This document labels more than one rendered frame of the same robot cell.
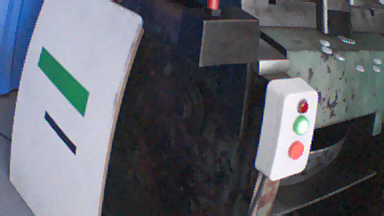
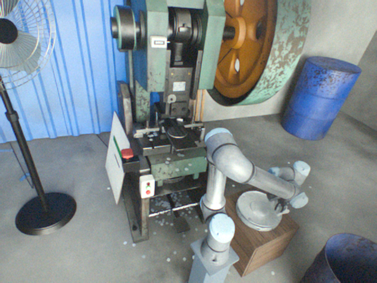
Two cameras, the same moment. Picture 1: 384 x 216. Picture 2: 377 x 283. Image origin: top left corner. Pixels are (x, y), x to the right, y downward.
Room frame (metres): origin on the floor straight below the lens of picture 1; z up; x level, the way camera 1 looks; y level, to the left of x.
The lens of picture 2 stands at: (0.45, -0.46, 1.61)
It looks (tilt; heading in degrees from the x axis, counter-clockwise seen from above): 36 degrees down; 6
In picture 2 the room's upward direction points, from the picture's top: 8 degrees clockwise
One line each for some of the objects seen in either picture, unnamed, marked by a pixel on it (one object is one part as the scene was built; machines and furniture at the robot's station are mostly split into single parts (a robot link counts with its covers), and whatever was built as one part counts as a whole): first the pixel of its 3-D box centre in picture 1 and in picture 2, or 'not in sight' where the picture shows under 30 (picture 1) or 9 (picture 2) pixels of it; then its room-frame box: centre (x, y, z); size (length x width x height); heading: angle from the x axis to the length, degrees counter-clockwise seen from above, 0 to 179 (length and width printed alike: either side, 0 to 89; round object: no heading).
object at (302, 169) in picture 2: not in sight; (298, 173); (1.46, -0.91, 0.85); 0.09 x 0.08 x 0.11; 112
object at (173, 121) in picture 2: not in sight; (171, 124); (1.81, -0.17, 0.76); 0.15 x 0.09 x 0.05; 123
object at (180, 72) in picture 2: not in sight; (176, 87); (1.78, -0.19, 1.04); 0.17 x 0.15 x 0.30; 33
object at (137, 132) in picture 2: not in sight; (146, 127); (1.73, -0.02, 0.76); 0.17 x 0.06 x 0.10; 123
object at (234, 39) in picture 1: (217, 67); (130, 170); (1.46, -0.03, 0.62); 0.10 x 0.06 x 0.20; 123
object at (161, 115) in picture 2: not in sight; (171, 110); (1.82, -0.16, 0.86); 0.20 x 0.16 x 0.05; 123
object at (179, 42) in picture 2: not in sight; (176, 43); (1.82, -0.16, 1.27); 0.21 x 0.12 x 0.34; 33
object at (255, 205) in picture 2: not in sight; (259, 208); (1.61, -0.86, 0.39); 0.29 x 0.29 x 0.01
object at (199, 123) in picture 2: not in sight; (193, 122); (1.91, -0.31, 0.76); 0.17 x 0.06 x 0.10; 123
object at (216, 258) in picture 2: not in sight; (216, 245); (1.19, -0.59, 0.50); 0.15 x 0.15 x 0.10
